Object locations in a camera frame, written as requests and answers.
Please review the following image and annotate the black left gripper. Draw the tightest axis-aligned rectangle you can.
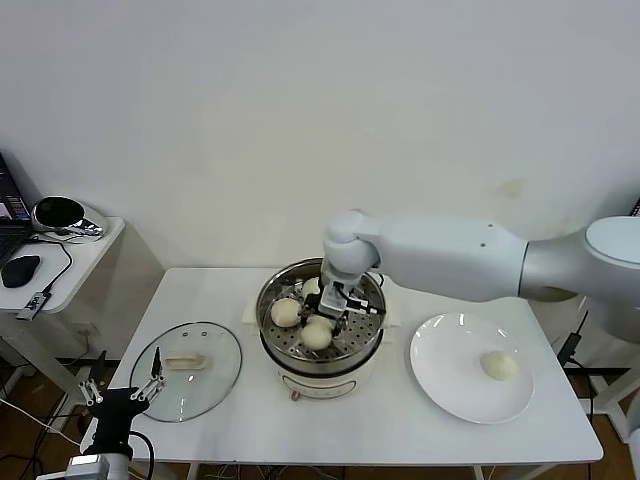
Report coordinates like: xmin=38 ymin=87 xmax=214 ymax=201
xmin=76 ymin=346 xmax=167 ymax=455

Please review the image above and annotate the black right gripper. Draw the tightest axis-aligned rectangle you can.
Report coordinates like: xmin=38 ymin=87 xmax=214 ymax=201
xmin=297 ymin=286 xmax=351 ymax=337

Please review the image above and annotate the round glass pot lid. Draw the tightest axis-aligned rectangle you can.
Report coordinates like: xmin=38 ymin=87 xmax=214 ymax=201
xmin=129 ymin=320 xmax=245 ymax=424

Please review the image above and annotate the perforated steel steamer basket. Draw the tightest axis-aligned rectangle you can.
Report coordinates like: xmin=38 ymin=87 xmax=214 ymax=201
xmin=256 ymin=257 xmax=389 ymax=374

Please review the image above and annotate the cream electric cooker base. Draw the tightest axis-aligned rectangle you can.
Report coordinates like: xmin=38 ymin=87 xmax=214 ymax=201
xmin=242 ymin=294 xmax=403 ymax=404

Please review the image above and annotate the small grey usb hub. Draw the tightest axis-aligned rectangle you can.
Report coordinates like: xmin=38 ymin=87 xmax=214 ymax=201
xmin=16 ymin=289 xmax=53 ymax=322

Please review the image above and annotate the large white plate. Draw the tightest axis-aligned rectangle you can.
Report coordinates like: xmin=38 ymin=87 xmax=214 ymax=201
xmin=409 ymin=312 xmax=536 ymax=426

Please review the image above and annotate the white side table with mouse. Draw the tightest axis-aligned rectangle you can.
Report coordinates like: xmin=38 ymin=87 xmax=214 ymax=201
xmin=0 ymin=215 xmax=167 ymax=416

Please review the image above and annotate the black computer mouse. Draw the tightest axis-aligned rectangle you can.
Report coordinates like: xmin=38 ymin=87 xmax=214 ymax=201
xmin=1 ymin=253 xmax=42 ymax=289

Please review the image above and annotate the black laptop beside chrome device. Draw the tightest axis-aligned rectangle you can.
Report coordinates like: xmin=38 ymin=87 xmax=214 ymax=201
xmin=0 ymin=149 xmax=34 ymax=269

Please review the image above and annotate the black power adapter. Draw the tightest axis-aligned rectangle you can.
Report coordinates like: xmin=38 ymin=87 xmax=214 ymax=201
xmin=560 ymin=329 xmax=585 ymax=369

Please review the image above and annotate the white side table with label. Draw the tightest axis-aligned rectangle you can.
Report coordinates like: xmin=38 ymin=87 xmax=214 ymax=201
xmin=522 ymin=294 xmax=632 ymax=445

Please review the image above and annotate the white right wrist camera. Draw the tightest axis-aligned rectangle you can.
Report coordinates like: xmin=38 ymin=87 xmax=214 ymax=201
xmin=319 ymin=285 xmax=354 ymax=316

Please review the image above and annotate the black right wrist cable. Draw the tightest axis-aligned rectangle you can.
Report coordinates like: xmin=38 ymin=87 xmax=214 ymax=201
xmin=349 ymin=298 xmax=385 ymax=317

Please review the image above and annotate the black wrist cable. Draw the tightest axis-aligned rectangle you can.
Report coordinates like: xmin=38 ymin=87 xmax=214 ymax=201
xmin=129 ymin=432 xmax=155 ymax=480
xmin=349 ymin=298 xmax=385 ymax=317

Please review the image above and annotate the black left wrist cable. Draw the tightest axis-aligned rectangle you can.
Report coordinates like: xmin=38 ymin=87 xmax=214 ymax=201
xmin=129 ymin=432 xmax=155 ymax=480

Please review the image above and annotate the white floor cable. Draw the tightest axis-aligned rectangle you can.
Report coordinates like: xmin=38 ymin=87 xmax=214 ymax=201
xmin=0 ymin=397 xmax=84 ymax=447

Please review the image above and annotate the thin black usb cable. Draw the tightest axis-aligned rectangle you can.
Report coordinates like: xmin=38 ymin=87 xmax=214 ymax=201
xmin=27 ymin=234 xmax=75 ymax=296

